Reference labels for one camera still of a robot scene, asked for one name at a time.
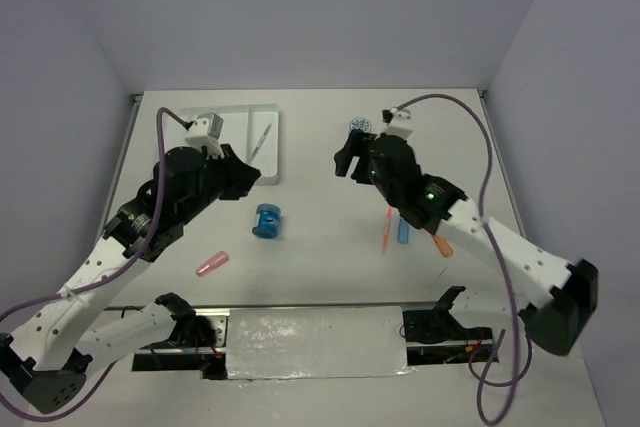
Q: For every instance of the blue jar lying sideways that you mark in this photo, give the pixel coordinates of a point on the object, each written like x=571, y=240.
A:
x=267, y=221

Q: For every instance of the pink translucent eraser case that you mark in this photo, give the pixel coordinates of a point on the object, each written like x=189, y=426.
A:
x=213, y=263

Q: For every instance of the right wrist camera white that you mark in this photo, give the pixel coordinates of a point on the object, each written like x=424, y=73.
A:
x=397, y=122

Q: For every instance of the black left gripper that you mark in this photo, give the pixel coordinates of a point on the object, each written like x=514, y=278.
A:
x=239, y=174

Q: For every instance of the white divided organizer tray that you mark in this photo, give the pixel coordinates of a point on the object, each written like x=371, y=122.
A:
x=243, y=125

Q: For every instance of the orange highlighter pen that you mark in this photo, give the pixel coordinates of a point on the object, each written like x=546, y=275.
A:
x=386, y=232

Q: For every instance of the silver foil covered panel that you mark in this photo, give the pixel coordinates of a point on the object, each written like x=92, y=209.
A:
x=315, y=343

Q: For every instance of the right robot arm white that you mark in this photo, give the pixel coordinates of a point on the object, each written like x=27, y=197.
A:
x=559, y=297

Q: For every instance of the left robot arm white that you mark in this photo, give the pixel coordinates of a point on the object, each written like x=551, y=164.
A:
x=49, y=358

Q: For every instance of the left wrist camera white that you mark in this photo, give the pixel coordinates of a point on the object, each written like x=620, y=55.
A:
x=204, y=134

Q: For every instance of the green pen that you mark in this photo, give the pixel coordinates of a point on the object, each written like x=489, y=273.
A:
x=260, y=143

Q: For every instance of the orange eraser case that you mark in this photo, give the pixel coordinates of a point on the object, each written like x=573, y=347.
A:
x=442, y=246

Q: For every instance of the blue translucent eraser case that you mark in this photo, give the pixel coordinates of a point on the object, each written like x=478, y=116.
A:
x=403, y=232

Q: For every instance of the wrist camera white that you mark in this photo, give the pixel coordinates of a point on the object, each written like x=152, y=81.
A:
x=204, y=134
x=397, y=122

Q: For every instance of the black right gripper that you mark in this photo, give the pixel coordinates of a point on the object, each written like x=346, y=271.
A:
x=353, y=147

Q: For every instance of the blue paint jar white lid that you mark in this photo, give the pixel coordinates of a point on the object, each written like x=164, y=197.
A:
x=360, y=124

